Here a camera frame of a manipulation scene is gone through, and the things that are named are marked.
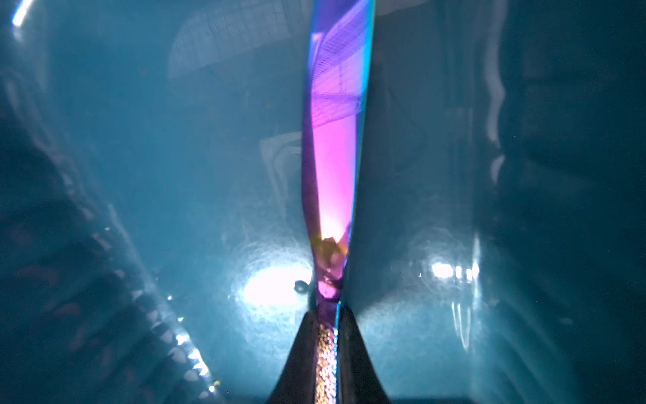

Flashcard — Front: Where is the teal plastic tray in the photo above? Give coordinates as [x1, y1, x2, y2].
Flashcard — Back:
[1, 1, 645, 403]

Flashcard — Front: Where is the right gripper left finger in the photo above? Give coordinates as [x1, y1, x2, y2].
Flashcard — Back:
[267, 311, 318, 404]

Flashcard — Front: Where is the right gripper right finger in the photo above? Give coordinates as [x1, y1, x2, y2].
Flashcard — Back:
[338, 306, 390, 404]

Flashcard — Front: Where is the purple metal knife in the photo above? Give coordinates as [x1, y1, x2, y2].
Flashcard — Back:
[302, 0, 375, 403]

